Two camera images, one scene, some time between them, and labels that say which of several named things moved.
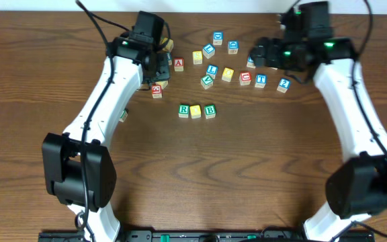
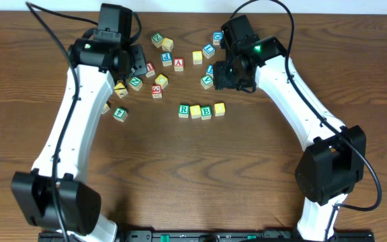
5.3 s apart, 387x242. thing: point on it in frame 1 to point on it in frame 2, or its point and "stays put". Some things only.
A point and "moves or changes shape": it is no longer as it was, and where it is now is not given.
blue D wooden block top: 218,37 stays put
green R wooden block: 183,111 stays put
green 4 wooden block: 124,115 stays put
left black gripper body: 162,72 to 139,61
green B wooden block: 209,111 moves or changes shape
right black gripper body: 282,56 to 232,75
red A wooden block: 179,64 stays put
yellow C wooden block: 162,83 stays put
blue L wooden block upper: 208,50 stays put
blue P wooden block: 169,58 stays put
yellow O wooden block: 195,111 stays put
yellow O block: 228,74 moves or changes shape
